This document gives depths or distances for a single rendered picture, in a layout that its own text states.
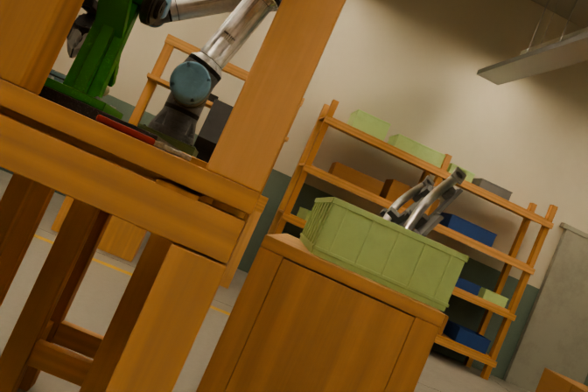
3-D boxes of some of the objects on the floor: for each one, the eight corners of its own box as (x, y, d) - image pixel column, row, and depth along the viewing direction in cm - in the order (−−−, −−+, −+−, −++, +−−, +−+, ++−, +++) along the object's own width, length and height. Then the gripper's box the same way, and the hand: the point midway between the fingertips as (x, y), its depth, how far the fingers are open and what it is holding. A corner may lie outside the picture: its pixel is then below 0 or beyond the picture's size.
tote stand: (201, 425, 220) (286, 232, 225) (328, 487, 215) (411, 288, 220) (142, 511, 153) (265, 233, 158) (325, 605, 147) (446, 314, 152)
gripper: (122, 25, 170) (92, 77, 158) (92, 17, 170) (59, 69, 159) (117, 2, 163) (86, 55, 151) (87, -5, 163) (52, 46, 152)
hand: (72, 52), depth 153 cm, fingers closed
